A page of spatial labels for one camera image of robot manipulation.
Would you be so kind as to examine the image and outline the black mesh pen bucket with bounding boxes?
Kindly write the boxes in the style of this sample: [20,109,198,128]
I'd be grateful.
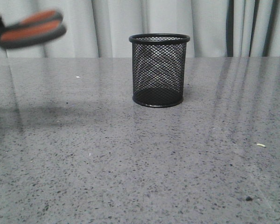
[129,33,190,108]

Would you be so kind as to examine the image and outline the grey curtain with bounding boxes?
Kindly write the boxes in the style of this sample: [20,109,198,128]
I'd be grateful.
[0,0,280,58]

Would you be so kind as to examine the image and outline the orange and grey scissors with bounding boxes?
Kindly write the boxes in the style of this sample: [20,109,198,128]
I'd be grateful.
[0,9,66,49]

